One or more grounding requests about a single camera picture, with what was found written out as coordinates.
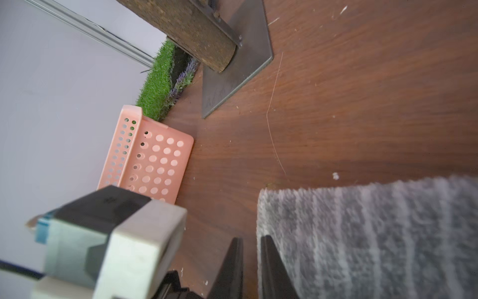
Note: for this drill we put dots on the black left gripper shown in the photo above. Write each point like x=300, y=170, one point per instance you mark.
x=170, y=288

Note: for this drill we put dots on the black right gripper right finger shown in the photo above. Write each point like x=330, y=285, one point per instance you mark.
x=275, y=281

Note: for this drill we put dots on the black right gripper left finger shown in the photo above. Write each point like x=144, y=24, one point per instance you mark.
x=229, y=281

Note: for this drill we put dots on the grey striped dishcloth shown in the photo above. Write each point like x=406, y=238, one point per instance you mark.
x=403, y=240

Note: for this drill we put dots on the pink perforated plastic basket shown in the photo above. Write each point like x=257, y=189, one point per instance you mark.
x=146, y=157

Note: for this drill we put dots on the green artificial grass mat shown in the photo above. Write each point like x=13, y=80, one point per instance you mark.
x=172, y=72

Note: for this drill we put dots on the pink cherry blossom tree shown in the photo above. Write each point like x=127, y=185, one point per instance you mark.
x=189, y=25

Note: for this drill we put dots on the aluminium frame corner post left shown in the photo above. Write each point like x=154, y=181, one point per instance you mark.
x=92, y=30

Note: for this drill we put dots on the dark metal tree base plate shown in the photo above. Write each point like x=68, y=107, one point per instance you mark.
x=248, y=29

